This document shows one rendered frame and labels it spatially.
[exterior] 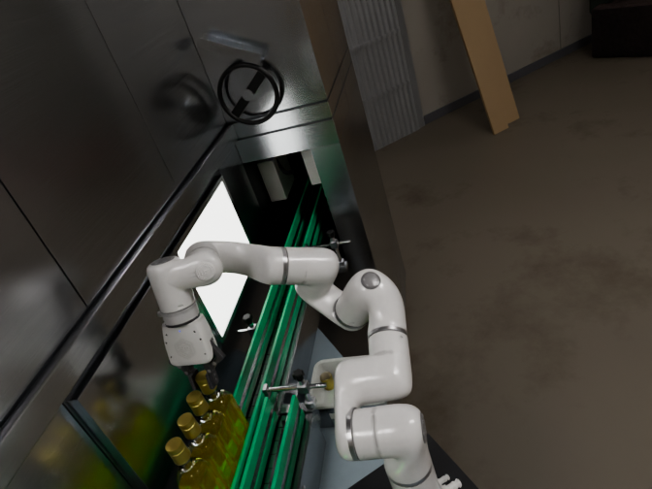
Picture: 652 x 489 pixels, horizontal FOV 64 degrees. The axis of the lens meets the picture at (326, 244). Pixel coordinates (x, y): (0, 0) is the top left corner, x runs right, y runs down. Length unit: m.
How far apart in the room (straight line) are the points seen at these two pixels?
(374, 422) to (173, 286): 0.48
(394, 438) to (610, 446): 1.43
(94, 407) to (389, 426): 0.56
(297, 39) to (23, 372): 1.23
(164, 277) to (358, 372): 0.43
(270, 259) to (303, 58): 0.86
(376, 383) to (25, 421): 0.62
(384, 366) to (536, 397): 1.47
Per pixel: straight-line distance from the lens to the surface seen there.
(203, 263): 1.08
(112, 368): 1.17
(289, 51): 1.80
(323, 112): 1.84
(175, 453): 1.13
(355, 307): 1.15
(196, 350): 1.16
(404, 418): 1.03
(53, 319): 1.11
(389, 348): 1.09
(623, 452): 2.35
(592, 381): 2.54
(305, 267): 1.13
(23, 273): 1.07
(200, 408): 1.20
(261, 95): 1.86
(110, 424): 1.17
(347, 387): 1.08
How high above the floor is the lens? 1.92
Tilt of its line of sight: 31 degrees down
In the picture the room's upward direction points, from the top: 19 degrees counter-clockwise
